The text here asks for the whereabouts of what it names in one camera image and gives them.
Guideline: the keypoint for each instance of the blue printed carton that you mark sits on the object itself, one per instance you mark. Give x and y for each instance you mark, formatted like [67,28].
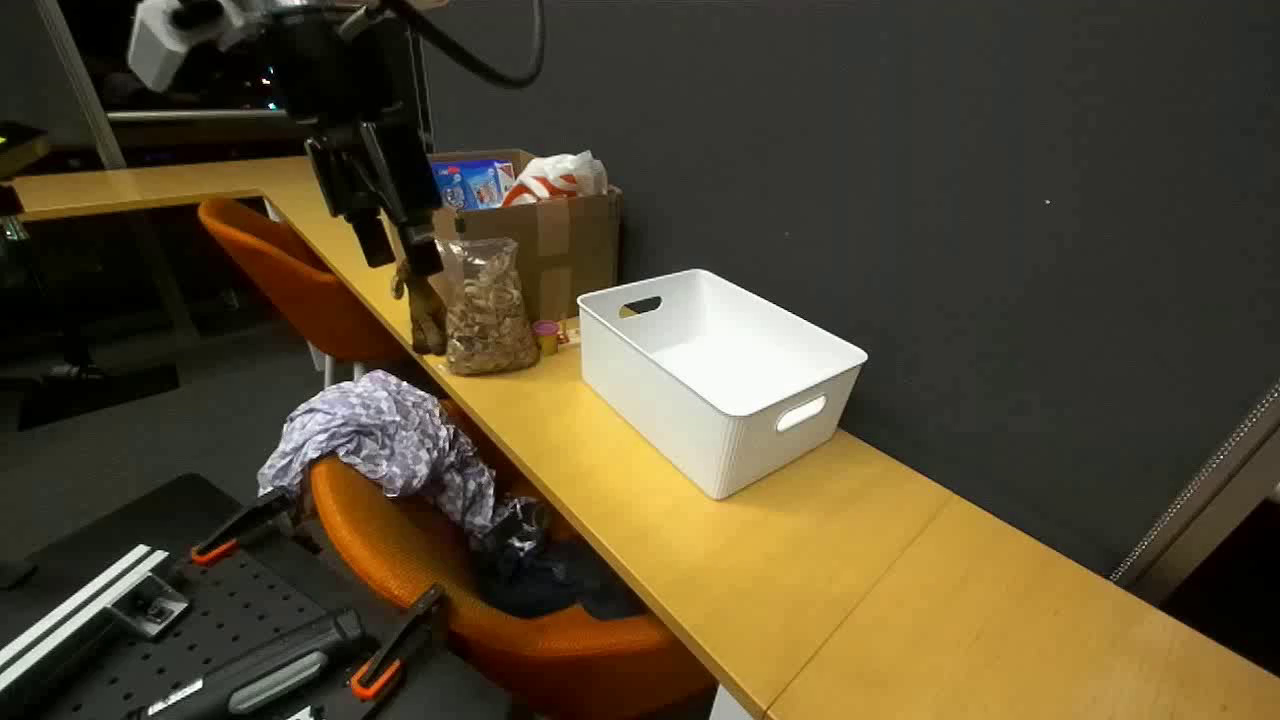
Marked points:
[470,183]

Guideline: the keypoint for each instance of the clear plastic bag of rubber bands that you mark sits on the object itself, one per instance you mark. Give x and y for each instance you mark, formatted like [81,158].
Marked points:
[490,313]

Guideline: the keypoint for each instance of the purple white patterned cloth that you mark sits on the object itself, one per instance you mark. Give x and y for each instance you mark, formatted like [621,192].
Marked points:
[382,426]

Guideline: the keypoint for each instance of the white plastic bin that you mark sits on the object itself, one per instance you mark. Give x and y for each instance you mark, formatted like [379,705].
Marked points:
[721,385]

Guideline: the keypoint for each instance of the small metal bracket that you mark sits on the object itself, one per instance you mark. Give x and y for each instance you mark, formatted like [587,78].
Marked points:
[150,605]

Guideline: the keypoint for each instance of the aluminium extrusion rail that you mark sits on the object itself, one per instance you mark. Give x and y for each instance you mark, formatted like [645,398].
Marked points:
[72,614]

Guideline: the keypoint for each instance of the black perforated work board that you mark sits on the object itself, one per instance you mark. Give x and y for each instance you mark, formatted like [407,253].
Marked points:
[225,626]

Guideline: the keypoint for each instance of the black floor stand base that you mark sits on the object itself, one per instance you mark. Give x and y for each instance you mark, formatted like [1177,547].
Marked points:
[94,389]

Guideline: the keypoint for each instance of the brown moose plush toy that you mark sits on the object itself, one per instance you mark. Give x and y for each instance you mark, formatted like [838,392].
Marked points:
[426,313]

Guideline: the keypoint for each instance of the white red plastic bag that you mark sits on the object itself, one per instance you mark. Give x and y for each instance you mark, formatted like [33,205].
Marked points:
[562,179]

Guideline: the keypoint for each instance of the small pink item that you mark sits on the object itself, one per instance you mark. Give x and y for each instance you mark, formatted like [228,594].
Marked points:
[553,333]

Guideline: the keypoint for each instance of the orange chair with cloth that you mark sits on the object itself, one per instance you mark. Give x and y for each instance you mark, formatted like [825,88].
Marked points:
[534,652]

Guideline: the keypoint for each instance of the grey window frame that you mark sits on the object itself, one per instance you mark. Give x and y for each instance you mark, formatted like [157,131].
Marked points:
[1201,500]

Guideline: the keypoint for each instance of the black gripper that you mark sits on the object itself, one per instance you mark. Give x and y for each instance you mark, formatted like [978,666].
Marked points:
[341,72]

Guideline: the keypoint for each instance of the dark bundled cloth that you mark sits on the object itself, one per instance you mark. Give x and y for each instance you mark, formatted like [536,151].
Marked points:
[540,565]

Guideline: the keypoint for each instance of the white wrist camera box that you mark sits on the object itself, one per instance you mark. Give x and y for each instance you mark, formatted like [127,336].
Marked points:
[164,42]

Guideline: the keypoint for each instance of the brown cardboard box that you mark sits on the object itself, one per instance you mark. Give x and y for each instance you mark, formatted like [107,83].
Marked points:
[575,244]

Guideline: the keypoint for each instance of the black orange clamp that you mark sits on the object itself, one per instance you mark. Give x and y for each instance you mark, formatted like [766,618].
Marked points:
[401,642]
[240,525]

